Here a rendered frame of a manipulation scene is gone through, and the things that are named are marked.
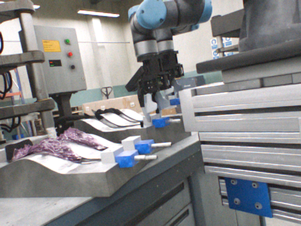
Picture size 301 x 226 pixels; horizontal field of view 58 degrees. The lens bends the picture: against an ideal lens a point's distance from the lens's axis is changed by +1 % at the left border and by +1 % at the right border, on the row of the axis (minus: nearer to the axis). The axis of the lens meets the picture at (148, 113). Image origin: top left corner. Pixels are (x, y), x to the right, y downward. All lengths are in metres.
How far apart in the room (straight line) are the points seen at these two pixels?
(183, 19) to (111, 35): 9.27
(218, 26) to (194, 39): 3.41
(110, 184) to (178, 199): 0.43
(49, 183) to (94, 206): 0.12
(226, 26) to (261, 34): 4.56
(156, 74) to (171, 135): 0.24
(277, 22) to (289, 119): 0.15
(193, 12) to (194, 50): 7.65
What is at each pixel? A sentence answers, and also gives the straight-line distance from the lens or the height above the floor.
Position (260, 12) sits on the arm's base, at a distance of 0.48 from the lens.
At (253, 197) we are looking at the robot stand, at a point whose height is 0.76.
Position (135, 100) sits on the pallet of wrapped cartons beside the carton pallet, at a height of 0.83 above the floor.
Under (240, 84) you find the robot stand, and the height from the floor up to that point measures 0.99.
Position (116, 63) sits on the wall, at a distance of 9.89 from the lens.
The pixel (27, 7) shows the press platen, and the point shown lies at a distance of 1.54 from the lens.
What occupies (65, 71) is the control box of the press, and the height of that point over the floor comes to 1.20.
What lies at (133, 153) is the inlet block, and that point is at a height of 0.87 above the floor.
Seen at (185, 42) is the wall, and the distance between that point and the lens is 8.64.
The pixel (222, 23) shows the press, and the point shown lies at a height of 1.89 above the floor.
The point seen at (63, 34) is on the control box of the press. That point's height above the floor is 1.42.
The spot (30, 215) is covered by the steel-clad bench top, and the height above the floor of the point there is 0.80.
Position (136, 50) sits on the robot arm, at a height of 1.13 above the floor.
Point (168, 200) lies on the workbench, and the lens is 0.94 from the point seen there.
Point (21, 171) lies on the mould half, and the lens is 0.73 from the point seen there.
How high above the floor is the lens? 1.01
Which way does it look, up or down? 5 degrees down
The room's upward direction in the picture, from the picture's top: 10 degrees counter-clockwise
